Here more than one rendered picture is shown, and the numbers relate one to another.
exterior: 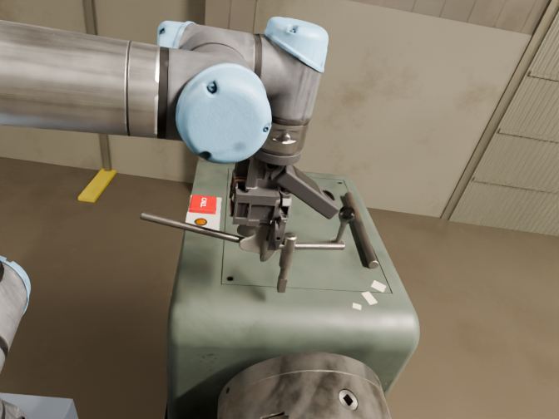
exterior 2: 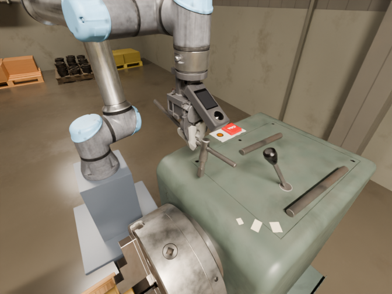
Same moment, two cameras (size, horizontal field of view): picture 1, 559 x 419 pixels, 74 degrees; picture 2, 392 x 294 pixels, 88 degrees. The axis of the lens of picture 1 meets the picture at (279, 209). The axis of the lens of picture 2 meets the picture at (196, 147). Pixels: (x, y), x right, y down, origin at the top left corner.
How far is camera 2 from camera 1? 49 cm
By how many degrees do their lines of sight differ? 51
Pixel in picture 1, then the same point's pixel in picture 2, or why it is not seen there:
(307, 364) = (177, 219)
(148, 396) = not seen: hidden behind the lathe
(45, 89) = (55, 7)
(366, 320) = (236, 233)
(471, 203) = not seen: outside the picture
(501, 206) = not seen: outside the picture
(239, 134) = (74, 22)
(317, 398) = (158, 233)
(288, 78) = (172, 16)
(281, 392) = (154, 218)
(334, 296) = (234, 206)
